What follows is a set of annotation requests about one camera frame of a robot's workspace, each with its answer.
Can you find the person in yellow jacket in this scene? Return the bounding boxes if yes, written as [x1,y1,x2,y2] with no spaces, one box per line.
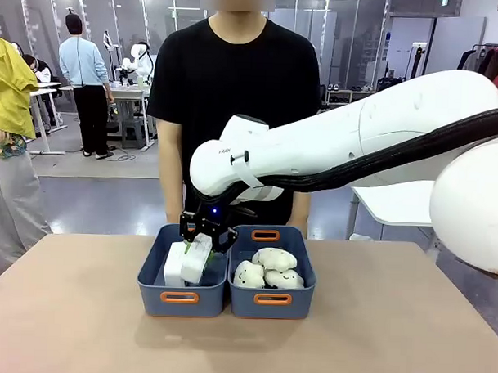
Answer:
[0,35,61,267]

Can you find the white side table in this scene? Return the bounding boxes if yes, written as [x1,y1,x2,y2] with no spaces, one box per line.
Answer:
[347,177,443,252]

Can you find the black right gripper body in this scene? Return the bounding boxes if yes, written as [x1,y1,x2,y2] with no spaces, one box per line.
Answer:
[190,199,236,231]

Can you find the white digital clock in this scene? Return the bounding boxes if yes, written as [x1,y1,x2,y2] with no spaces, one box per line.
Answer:
[162,240,189,287]
[179,231,213,285]

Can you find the white desk with metal legs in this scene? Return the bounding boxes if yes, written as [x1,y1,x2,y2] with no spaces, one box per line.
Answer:
[25,79,70,155]

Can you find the person in black t-shirt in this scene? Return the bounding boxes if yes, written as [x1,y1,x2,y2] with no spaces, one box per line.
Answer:
[141,0,325,241]

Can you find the blue plastic basket orange handles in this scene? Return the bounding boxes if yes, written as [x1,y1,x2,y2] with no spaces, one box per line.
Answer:
[136,221,233,320]
[226,222,320,321]

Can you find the grey plastic stool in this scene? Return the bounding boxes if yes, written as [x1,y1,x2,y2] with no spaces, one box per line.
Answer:
[119,117,150,151]

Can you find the person's left forearm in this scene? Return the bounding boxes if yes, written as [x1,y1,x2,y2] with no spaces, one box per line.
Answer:
[289,190,312,240]

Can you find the low shoe rack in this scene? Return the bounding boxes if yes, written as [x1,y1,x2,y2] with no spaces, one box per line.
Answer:
[324,81,377,110]

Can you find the seated person in white top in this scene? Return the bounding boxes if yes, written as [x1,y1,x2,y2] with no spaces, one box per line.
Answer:
[21,53,54,86]

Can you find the black tripod stand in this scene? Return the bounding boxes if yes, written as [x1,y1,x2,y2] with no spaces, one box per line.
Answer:
[410,42,428,80]

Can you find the white cloud plush toy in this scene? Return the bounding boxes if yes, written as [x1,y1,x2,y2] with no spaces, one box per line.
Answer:
[263,268,306,290]
[232,259,267,290]
[251,246,299,273]

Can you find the person in light blue shirt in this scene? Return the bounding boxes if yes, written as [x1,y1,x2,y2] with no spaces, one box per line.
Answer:
[55,11,119,160]

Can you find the clothes rack with garments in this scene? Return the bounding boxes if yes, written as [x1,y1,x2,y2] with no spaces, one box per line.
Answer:
[455,42,498,82]

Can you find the person's right forearm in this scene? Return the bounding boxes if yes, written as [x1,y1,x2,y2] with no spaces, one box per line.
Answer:
[155,150,187,227]

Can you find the white workbench table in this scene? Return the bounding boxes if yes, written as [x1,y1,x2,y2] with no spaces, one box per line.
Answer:
[105,83,158,152]

